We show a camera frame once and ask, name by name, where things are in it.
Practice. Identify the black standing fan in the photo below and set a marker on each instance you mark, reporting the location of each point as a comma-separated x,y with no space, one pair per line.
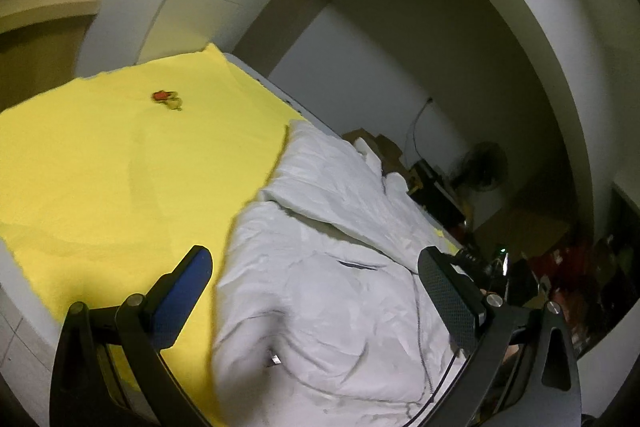
482,164

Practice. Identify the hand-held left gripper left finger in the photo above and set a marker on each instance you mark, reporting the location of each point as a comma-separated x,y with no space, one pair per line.
184,294

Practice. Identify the yellow blanket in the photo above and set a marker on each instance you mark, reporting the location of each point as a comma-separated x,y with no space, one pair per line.
125,167

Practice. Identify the cardboard box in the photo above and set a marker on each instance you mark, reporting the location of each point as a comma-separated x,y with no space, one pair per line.
385,147

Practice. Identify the white padded jacket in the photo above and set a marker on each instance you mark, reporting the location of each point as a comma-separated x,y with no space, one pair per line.
325,282

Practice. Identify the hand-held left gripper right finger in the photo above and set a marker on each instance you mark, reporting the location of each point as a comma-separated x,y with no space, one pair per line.
446,297

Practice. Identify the wooden shelf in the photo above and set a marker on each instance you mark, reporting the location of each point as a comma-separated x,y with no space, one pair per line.
45,9

